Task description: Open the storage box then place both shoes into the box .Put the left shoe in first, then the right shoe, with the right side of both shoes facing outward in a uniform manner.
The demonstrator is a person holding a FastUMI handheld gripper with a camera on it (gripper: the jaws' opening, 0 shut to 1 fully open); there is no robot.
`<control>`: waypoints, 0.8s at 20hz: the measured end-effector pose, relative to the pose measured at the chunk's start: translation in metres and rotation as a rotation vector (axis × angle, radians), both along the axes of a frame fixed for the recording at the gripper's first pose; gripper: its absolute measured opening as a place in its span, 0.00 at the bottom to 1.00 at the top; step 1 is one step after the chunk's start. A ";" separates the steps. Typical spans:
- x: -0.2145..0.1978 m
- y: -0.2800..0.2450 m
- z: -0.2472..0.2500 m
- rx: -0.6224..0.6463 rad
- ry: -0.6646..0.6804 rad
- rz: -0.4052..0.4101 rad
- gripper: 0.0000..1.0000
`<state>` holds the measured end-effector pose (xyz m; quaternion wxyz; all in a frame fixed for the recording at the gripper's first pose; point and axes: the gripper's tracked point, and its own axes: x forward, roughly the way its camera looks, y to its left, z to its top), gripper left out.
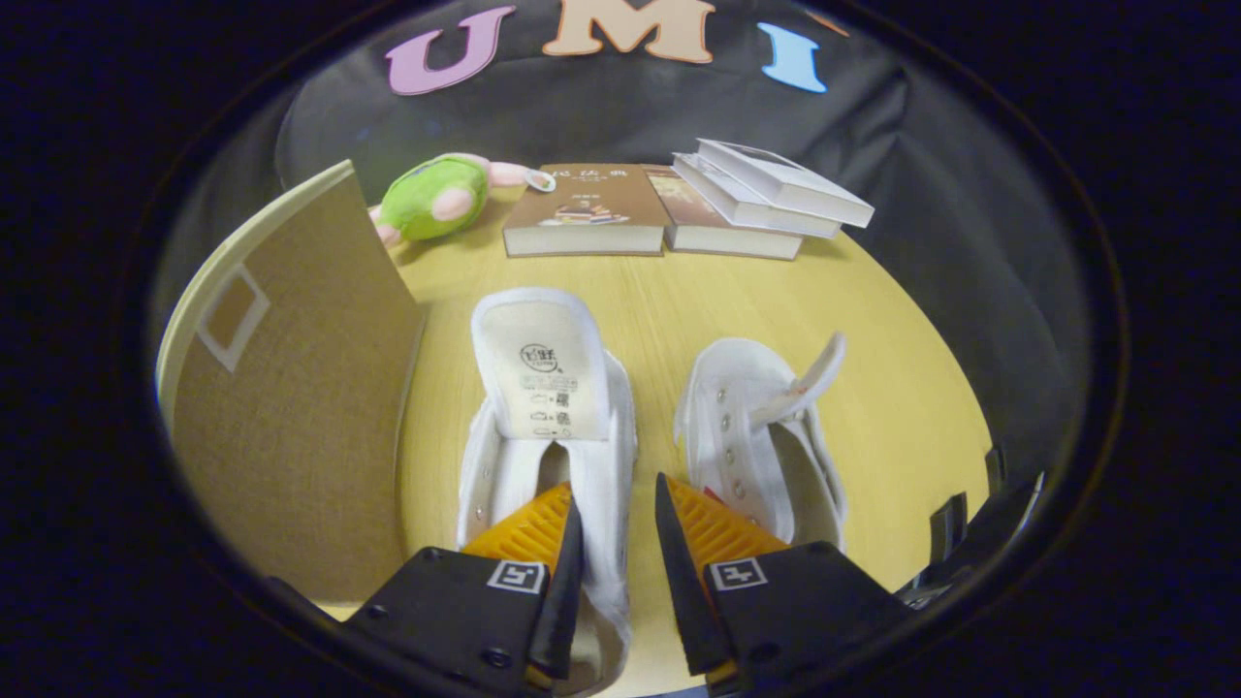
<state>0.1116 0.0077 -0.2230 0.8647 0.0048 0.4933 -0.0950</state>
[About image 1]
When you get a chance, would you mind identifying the plain white book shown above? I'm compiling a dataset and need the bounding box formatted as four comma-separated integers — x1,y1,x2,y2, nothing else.
672,152,843,239

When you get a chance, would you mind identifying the white book with dark photo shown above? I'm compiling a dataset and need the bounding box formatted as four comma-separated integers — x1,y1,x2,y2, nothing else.
695,138,875,230

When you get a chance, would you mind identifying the white canvas shoe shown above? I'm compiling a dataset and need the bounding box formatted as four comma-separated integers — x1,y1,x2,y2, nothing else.
674,332,849,552
456,287,639,694

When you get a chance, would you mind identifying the brown picture cover book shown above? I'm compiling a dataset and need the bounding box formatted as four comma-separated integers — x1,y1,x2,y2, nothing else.
501,163,672,258

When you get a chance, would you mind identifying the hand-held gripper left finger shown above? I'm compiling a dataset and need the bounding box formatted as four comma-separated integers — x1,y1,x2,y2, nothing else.
344,482,586,697

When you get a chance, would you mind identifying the green pink plush toy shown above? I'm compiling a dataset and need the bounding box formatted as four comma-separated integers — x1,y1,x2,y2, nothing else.
368,152,557,248

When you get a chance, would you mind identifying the brown book under white books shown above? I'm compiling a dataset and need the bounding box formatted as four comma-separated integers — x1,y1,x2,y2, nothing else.
642,165,804,261

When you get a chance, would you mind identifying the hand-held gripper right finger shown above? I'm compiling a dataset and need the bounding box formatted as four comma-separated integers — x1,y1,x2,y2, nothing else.
654,472,912,694

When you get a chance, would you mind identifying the beige fabric storage box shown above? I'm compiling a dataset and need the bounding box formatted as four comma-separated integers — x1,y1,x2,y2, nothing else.
155,160,428,604

